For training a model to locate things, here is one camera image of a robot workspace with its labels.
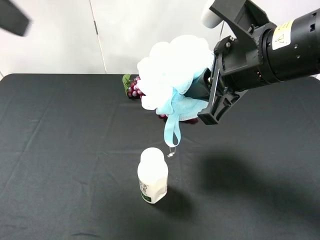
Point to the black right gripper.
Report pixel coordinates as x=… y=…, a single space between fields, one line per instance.
x=241 y=62

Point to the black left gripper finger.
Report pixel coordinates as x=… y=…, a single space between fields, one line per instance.
x=12 y=19

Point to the blue white bath loofah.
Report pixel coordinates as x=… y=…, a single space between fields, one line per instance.
x=165 y=77

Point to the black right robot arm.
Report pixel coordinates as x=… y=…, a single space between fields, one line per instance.
x=293 y=48

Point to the red artificial grape bunch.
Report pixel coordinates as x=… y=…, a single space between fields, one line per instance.
x=133 y=92

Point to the white plastic milk bottle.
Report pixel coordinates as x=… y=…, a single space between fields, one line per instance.
x=152 y=172

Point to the black tablecloth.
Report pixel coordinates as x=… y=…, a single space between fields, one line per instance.
x=70 y=146

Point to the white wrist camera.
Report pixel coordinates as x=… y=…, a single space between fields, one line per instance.
x=208 y=18

